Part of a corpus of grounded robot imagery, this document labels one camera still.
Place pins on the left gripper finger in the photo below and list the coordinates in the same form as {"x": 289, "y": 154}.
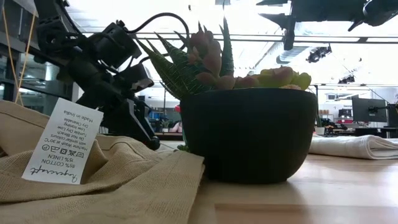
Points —
{"x": 144, "y": 119}
{"x": 127, "y": 124}

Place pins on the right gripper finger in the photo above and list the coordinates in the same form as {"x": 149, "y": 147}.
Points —
{"x": 283, "y": 21}
{"x": 280, "y": 2}

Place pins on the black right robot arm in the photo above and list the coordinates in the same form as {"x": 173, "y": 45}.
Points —
{"x": 379, "y": 12}

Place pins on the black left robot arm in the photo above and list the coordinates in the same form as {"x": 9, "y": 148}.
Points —
{"x": 109, "y": 46}

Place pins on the blue storage bins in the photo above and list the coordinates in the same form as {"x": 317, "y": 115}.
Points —
{"x": 155, "y": 115}

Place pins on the person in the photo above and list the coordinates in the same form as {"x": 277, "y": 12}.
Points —
{"x": 176, "y": 127}

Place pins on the black ceiling track light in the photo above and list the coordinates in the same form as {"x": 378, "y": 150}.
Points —
{"x": 346, "y": 79}
{"x": 317, "y": 55}

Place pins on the beige linen cloth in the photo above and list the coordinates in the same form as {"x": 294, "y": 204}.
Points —
{"x": 124, "y": 186}

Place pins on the white care label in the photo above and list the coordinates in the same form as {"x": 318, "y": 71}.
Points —
{"x": 62, "y": 146}

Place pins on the dark framed glass partition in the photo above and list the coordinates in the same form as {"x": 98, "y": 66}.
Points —
{"x": 46, "y": 84}

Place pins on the succulent plant in black bowl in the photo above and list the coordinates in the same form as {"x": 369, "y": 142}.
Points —
{"x": 248, "y": 137}

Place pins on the black computer monitor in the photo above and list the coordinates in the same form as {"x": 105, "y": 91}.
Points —
{"x": 393, "y": 115}
{"x": 368, "y": 109}

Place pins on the red storage box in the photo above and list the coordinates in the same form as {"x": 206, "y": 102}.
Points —
{"x": 345, "y": 120}

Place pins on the small white plant pot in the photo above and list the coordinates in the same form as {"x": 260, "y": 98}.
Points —
{"x": 320, "y": 130}

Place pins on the black office desk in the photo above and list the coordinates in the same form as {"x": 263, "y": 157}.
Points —
{"x": 376, "y": 131}

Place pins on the white plaid dish towel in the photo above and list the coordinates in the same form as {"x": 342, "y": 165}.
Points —
{"x": 354, "y": 147}

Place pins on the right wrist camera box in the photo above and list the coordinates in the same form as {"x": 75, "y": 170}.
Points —
{"x": 289, "y": 35}

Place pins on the overhead frame crossbeam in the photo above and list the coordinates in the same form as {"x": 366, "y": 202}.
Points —
{"x": 326, "y": 39}

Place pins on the black table rig frame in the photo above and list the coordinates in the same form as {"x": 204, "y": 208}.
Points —
{"x": 169, "y": 136}

